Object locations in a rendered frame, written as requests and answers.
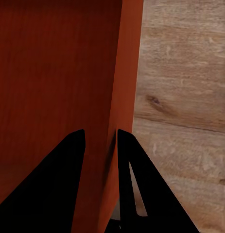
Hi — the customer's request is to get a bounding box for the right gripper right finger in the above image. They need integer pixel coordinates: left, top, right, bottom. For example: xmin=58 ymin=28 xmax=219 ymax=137
xmin=118 ymin=129 xmax=200 ymax=233

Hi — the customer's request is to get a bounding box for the storage box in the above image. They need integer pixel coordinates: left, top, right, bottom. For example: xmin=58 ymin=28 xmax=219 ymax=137
xmin=0 ymin=0 xmax=144 ymax=233

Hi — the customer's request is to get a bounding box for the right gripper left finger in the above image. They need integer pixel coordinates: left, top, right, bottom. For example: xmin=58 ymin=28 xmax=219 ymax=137
xmin=0 ymin=129 xmax=86 ymax=233

